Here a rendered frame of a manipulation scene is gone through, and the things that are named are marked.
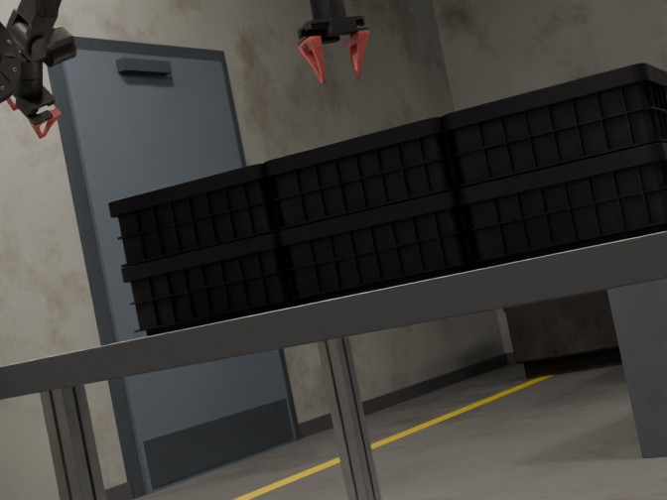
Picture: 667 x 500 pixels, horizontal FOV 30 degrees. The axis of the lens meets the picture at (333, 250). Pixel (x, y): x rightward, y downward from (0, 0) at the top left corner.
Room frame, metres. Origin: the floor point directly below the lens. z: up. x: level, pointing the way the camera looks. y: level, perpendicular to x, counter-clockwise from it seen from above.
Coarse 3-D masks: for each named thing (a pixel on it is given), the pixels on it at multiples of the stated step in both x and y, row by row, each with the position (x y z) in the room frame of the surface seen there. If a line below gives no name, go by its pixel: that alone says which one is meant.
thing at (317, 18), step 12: (312, 0) 2.06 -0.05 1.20; (324, 0) 2.04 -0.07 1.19; (336, 0) 2.05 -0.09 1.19; (312, 12) 2.06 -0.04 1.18; (324, 12) 2.04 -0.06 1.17; (336, 12) 2.04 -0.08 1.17; (312, 24) 2.03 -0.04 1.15; (324, 24) 2.04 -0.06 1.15; (360, 24) 2.06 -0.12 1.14; (300, 36) 2.07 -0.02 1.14
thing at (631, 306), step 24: (624, 288) 4.02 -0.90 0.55; (648, 288) 3.97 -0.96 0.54; (624, 312) 4.04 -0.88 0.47; (648, 312) 3.98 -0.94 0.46; (624, 336) 4.05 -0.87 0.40; (648, 336) 3.99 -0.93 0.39; (624, 360) 4.06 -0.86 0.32; (648, 360) 4.00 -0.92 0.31; (648, 384) 4.02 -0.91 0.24; (648, 408) 4.03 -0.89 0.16; (648, 432) 4.04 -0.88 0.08; (648, 456) 4.05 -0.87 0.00
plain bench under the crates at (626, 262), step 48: (624, 240) 1.09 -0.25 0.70; (432, 288) 1.20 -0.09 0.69; (480, 288) 1.17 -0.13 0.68; (528, 288) 1.14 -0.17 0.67; (576, 288) 1.12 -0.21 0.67; (192, 336) 1.36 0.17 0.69; (240, 336) 1.33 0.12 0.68; (288, 336) 1.29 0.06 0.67; (336, 336) 1.26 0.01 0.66; (0, 384) 1.53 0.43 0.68; (48, 384) 1.49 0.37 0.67; (336, 384) 3.06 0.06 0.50; (48, 432) 2.31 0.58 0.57; (336, 432) 3.08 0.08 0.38; (96, 480) 2.31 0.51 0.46
